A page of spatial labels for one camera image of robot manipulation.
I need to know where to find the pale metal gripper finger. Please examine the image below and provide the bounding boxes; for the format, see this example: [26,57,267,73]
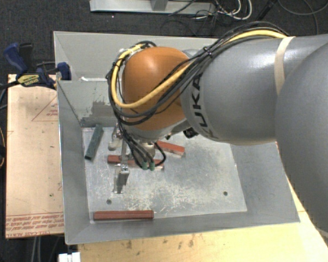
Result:
[108,124,121,151]
[114,163,130,195]

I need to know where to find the red-brown flat block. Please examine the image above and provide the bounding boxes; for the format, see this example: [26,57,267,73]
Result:
[107,154,165,171]
[93,210,155,221]
[155,140,186,158]

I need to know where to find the dark green flat block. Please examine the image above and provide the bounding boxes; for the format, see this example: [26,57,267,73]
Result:
[84,123,105,162]

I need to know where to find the grey metal bin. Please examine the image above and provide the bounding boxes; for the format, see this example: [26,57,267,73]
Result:
[53,31,301,246]

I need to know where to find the brown cardboard board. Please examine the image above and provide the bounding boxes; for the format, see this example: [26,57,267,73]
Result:
[5,74,65,239]

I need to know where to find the black cylinder on white bracket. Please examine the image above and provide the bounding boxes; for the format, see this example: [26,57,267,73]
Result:
[183,127,199,139]

